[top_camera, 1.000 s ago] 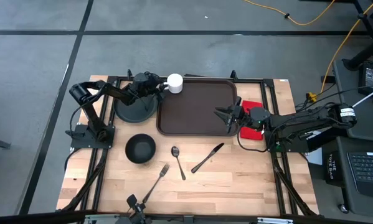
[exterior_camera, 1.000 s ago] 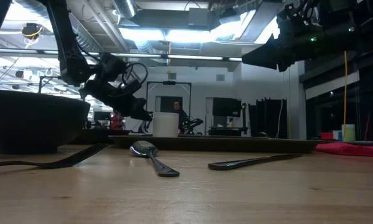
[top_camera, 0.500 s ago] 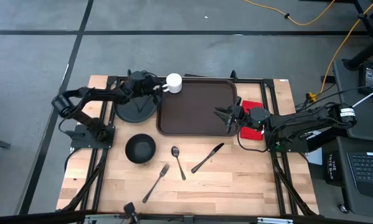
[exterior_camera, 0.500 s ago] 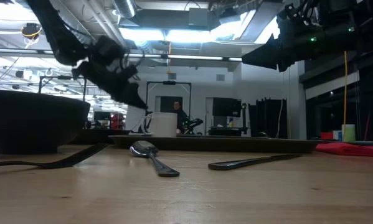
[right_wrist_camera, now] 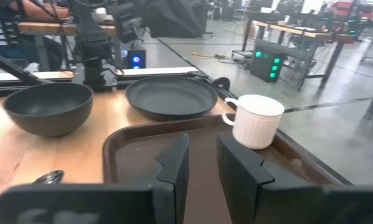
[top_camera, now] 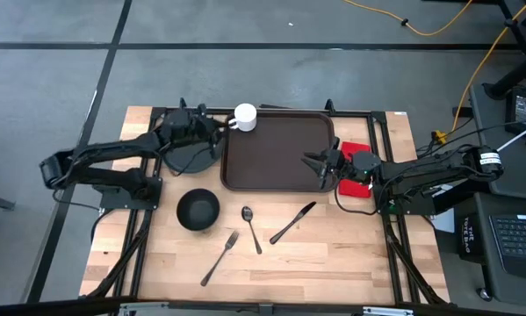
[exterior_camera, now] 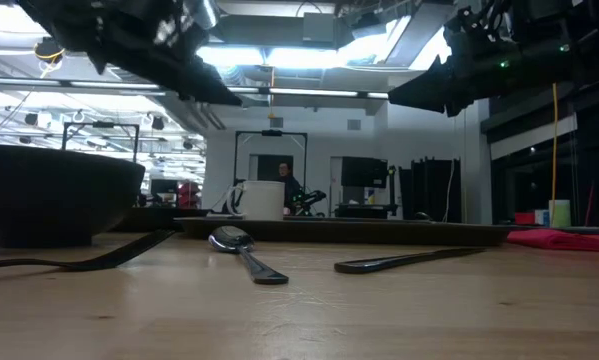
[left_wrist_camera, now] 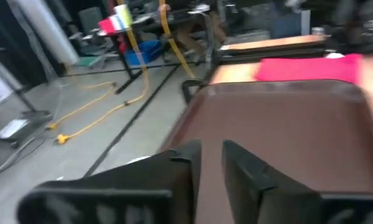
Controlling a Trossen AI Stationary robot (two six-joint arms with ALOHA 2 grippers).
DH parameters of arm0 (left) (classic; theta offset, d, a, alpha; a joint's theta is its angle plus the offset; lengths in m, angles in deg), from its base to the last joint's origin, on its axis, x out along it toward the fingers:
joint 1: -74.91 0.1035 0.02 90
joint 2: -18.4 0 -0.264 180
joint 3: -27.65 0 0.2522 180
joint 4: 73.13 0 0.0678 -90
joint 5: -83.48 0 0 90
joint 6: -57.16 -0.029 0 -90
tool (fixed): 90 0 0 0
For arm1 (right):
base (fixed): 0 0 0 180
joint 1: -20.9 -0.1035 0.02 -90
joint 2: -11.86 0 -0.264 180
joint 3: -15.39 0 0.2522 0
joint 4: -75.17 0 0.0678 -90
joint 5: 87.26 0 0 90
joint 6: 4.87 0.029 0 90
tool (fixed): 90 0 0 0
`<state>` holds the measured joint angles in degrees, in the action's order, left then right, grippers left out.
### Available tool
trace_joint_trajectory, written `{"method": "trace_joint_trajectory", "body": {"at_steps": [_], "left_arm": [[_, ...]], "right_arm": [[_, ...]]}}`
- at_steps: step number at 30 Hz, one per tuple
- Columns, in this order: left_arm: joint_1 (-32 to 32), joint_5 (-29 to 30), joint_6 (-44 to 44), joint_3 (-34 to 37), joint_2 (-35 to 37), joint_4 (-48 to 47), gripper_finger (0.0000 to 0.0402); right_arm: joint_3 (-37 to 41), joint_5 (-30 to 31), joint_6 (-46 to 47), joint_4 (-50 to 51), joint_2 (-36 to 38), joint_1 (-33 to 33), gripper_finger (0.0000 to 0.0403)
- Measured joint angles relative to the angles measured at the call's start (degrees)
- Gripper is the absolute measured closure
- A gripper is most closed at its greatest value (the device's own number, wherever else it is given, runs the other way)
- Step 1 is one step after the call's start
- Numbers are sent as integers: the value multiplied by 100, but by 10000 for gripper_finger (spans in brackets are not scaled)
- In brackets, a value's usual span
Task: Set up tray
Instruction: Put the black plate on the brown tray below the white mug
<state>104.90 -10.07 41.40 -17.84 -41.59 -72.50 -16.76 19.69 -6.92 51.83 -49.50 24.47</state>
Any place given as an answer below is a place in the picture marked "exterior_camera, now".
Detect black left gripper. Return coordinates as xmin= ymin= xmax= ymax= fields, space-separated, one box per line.
xmin=18 ymin=0 xmax=243 ymax=106

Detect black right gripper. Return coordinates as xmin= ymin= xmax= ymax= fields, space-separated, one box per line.
xmin=388 ymin=0 xmax=580 ymax=118

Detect white ceramic mug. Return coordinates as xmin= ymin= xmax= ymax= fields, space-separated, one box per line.
xmin=225 ymin=180 xmax=287 ymax=222

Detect silver metal spoon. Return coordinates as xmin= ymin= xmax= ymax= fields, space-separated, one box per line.
xmin=208 ymin=225 xmax=290 ymax=286

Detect silver metal knife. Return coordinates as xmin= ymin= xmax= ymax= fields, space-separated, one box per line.
xmin=333 ymin=246 xmax=486 ymax=275

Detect silver metal fork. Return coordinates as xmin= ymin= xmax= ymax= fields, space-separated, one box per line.
xmin=0 ymin=229 xmax=176 ymax=273

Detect black bowl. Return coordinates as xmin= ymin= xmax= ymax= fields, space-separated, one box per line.
xmin=0 ymin=143 xmax=146 ymax=250

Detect red cloth napkin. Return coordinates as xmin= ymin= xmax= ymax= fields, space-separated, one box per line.
xmin=506 ymin=228 xmax=599 ymax=254

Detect brown plastic tray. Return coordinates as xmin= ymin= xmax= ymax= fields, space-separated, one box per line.
xmin=173 ymin=215 xmax=519 ymax=248

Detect black curtain panels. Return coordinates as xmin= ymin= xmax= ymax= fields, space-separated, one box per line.
xmin=398 ymin=157 xmax=463 ymax=224

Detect black monitor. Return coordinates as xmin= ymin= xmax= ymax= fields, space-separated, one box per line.
xmin=150 ymin=178 xmax=179 ymax=196
xmin=340 ymin=156 xmax=389 ymax=190

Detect red chair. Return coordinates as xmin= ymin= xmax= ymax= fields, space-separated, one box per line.
xmin=177 ymin=180 xmax=202 ymax=210

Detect grey ceiling box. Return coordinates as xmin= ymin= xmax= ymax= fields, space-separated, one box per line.
xmin=302 ymin=12 xmax=336 ymax=44

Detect black equipment table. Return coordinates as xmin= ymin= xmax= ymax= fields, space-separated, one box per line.
xmin=334 ymin=201 xmax=401 ymax=220

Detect person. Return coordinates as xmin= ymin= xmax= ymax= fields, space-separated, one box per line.
xmin=276 ymin=161 xmax=304 ymax=217

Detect green cylinder container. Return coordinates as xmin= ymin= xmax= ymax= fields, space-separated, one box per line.
xmin=548 ymin=199 xmax=572 ymax=229

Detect silver ventilation duct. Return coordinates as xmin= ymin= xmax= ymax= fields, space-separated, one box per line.
xmin=186 ymin=0 xmax=221 ymax=31

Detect black camera rig frame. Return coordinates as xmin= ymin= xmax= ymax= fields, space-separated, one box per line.
xmin=61 ymin=121 xmax=141 ymax=164
xmin=233 ymin=129 xmax=309 ymax=201

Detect black table frame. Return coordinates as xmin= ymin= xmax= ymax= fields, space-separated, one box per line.
xmin=412 ymin=211 xmax=599 ymax=236

